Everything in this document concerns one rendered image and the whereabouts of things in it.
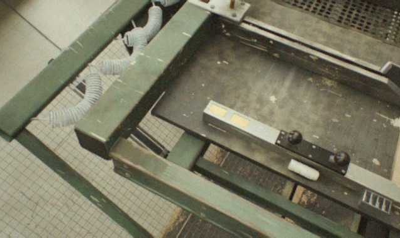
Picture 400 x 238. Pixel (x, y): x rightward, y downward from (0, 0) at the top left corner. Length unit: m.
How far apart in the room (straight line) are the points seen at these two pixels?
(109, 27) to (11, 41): 4.30
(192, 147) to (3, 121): 0.70
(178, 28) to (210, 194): 0.55
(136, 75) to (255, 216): 0.50
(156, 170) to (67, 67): 0.74
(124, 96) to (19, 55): 4.88
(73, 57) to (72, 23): 4.58
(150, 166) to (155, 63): 0.32
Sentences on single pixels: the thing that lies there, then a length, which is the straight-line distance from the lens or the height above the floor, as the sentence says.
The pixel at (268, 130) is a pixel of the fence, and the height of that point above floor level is 1.56.
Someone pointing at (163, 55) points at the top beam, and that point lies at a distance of 1.10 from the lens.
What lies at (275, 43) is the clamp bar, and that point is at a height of 1.66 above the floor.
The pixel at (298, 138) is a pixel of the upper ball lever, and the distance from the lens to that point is 0.90.
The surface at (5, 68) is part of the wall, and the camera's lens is 5.77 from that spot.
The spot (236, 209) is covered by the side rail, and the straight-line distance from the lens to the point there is 0.90.
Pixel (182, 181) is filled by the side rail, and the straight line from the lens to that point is 0.92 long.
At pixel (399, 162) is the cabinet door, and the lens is 1.16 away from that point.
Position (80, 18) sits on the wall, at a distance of 6.20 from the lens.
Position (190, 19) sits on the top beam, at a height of 1.91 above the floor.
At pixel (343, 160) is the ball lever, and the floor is 1.45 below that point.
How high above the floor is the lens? 1.94
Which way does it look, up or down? 13 degrees down
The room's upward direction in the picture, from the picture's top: 48 degrees counter-clockwise
